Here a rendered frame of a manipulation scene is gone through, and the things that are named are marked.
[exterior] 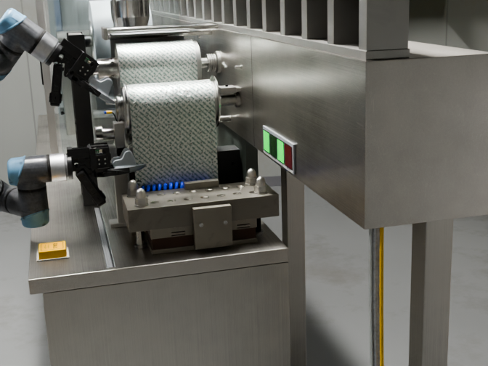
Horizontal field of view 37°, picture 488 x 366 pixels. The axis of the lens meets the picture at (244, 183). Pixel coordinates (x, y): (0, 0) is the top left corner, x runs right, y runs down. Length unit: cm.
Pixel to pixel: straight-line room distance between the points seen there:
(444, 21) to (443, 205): 470
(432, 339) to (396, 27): 65
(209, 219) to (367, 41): 79
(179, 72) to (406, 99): 110
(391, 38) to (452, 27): 477
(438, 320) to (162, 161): 91
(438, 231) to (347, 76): 36
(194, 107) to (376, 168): 85
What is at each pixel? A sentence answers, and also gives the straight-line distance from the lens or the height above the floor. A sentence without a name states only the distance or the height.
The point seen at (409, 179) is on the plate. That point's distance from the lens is 135.
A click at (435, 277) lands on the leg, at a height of 100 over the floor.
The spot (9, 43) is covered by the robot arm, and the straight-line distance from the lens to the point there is 206.
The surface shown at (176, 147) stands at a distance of 207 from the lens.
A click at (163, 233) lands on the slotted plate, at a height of 95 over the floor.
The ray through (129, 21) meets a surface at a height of 146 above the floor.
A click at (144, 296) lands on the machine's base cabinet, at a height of 82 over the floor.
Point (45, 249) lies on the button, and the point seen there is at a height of 92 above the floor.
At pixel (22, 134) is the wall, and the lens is 588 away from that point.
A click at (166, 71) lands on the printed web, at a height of 132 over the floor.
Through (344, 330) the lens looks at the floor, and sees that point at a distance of 354.
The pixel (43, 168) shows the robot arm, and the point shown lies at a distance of 202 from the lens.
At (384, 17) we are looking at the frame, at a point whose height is 151.
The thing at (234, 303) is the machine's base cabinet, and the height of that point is 76.
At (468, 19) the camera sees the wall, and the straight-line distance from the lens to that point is 611.
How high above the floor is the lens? 157
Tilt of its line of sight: 15 degrees down
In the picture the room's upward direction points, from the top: 2 degrees counter-clockwise
